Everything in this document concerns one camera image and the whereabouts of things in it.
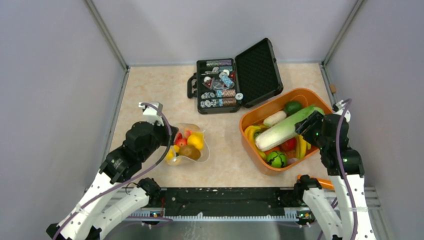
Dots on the toy yellow bell pepper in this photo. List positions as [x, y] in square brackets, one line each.
[172, 158]

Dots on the black poker chip case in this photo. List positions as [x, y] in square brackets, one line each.
[224, 85]

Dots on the toy yellow banana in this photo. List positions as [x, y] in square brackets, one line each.
[253, 131]

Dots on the toy red apple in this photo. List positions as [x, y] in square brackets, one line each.
[289, 145]
[181, 142]

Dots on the clear zip top bag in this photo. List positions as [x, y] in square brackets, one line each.
[205, 153]

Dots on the toy orange carrot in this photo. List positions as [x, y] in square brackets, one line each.
[326, 184]

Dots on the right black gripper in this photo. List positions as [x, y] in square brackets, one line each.
[305, 126]

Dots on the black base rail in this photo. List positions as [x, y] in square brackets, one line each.
[226, 201]

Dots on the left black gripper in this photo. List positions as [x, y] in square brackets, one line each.
[165, 129]

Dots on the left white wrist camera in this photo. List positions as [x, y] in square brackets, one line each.
[152, 112]

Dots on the orange plastic basket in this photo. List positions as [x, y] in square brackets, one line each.
[256, 116]

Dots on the toy green white cabbage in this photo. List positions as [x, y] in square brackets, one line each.
[284, 129]

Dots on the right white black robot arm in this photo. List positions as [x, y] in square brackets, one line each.
[351, 221]

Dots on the toy green lime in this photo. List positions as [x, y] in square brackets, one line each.
[292, 107]

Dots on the toy brown pear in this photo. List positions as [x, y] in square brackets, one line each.
[190, 152]

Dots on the toy watermelon slice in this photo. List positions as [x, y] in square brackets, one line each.
[178, 136]

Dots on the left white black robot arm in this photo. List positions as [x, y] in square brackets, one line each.
[91, 219]

